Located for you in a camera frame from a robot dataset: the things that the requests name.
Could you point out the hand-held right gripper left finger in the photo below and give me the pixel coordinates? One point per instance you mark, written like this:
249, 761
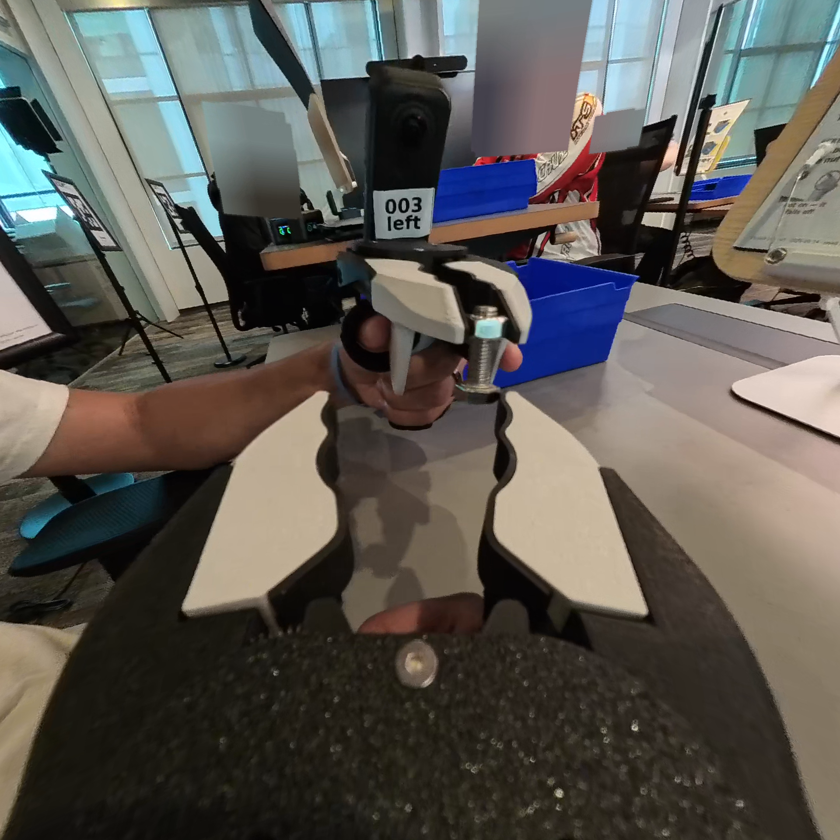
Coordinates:
275, 518

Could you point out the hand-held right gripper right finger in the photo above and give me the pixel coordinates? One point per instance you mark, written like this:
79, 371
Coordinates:
564, 518

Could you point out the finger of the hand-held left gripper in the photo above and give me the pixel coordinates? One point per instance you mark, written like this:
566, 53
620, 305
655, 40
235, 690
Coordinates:
515, 295
413, 295

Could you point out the blue plastic bin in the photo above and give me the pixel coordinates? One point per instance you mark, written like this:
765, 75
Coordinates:
485, 190
718, 184
564, 315

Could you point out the silver hex bolt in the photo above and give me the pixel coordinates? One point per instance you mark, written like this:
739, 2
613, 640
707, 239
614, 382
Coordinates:
482, 367

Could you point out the person's left forearm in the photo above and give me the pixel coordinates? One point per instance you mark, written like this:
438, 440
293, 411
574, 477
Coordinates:
197, 420

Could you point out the person's left hand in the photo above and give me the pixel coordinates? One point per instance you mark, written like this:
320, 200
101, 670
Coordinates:
426, 387

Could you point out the person's right hand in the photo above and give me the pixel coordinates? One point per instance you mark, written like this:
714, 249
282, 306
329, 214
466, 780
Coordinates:
426, 617

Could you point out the large black monitor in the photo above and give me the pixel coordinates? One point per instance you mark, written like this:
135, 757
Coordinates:
341, 131

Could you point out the wooden edged table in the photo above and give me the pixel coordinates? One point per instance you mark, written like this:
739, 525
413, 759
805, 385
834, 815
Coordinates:
459, 226

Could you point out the black webcam bar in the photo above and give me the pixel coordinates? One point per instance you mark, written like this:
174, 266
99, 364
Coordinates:
456, 64

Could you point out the black device green screen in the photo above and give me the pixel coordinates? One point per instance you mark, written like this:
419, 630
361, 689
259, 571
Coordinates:
292, 229

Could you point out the black office chair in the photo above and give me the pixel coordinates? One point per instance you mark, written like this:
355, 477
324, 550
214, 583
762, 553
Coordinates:
623, 197
262, 289

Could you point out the blue mesh office chair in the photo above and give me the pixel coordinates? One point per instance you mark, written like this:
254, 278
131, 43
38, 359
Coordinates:
98, 518

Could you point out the black sign on pole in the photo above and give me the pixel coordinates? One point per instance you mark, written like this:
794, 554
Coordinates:
167, 203

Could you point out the wooden instruction board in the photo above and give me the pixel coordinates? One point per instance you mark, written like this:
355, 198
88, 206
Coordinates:
754, 216

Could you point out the small instruction board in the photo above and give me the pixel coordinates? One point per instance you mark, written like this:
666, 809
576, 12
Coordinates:
722, 134

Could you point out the white t-shirt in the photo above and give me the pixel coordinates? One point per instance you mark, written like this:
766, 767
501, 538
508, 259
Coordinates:
26, 420

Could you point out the white floor sign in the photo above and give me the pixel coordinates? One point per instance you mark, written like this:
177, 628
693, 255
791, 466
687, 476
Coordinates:
19, 308

